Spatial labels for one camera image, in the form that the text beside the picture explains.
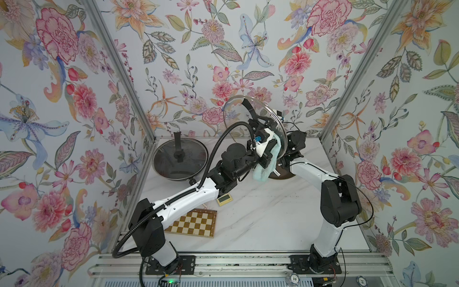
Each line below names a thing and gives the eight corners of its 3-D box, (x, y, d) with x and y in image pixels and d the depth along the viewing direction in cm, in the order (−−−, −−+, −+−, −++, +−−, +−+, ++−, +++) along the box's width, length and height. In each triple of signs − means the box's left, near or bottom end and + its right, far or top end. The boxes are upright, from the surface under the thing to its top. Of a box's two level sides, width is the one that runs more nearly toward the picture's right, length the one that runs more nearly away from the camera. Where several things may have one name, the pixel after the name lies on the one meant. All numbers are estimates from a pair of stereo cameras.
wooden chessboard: (165, 236, 83) (163, 235, 81) (170, 211, 90) (169, 208, 88) (216, 237, 83) (215, 235, 81) (217, 211, 91) (216, 209, 89)
